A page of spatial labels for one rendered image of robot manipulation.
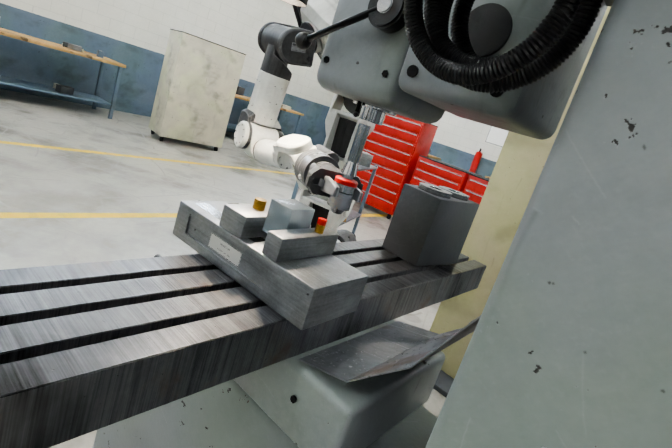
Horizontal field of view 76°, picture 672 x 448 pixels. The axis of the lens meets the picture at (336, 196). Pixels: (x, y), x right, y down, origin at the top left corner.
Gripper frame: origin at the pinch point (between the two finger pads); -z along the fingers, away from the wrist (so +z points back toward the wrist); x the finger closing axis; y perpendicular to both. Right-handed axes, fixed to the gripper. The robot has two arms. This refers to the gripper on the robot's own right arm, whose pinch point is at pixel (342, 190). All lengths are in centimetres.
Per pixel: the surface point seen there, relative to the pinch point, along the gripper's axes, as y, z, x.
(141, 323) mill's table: 16.8, -23.9, -34.2
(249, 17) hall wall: -129, 898, 153
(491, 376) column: 5.2, -48.6, -3.6
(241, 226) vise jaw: 7.8, -8.6, -20.6
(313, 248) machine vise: 8.2, -12.9, -8.9
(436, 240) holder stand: 9.5, 8.6, 36.1
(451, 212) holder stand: 1.5, 9.3, 38.2
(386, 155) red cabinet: 31, 443, 295
